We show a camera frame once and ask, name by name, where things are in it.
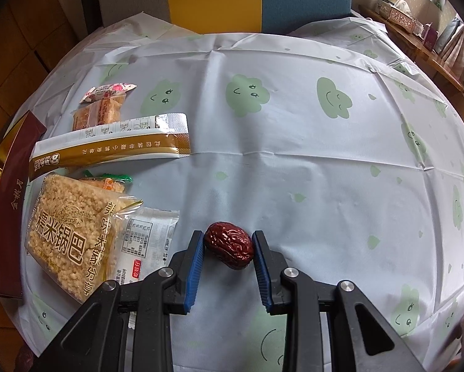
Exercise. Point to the striped cushion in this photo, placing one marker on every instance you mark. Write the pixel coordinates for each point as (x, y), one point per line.
(450, 42)

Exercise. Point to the dried red date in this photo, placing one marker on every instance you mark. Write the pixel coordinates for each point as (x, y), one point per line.
(230, 242)

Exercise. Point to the white snack packet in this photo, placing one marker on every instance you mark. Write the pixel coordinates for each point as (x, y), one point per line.
(150, 240)

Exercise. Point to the wooden side table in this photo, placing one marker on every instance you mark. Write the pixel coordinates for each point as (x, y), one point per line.
(421, 50)

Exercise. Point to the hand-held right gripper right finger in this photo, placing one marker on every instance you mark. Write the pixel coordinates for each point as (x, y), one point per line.
(261, 271)

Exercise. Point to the pink snack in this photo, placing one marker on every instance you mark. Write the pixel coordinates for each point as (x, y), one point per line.
(108, 91)

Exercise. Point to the clear orange cake packet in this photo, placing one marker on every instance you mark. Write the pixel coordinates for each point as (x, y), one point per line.
(96, 114)

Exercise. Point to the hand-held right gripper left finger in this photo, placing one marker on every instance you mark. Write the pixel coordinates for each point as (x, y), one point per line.
(195, 271)

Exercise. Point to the green orange snack packet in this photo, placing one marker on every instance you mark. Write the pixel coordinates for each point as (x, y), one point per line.
(108, 183)

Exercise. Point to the cloud print tablecloth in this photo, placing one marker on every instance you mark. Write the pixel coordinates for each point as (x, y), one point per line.
(294, 162)

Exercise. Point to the large rice cracker packet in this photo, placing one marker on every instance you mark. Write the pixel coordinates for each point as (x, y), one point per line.
(61, 232)

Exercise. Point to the purple box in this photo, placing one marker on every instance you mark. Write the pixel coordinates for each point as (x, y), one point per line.
(429, 38)

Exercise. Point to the patterned tissue box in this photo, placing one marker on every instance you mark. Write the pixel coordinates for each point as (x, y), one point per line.
(398, 17)

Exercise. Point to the maroon gold gift box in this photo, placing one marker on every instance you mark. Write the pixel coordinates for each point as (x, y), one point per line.
(15, 186)

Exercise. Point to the long gold white packet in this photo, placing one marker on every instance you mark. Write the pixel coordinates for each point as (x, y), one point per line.
(111, 143)

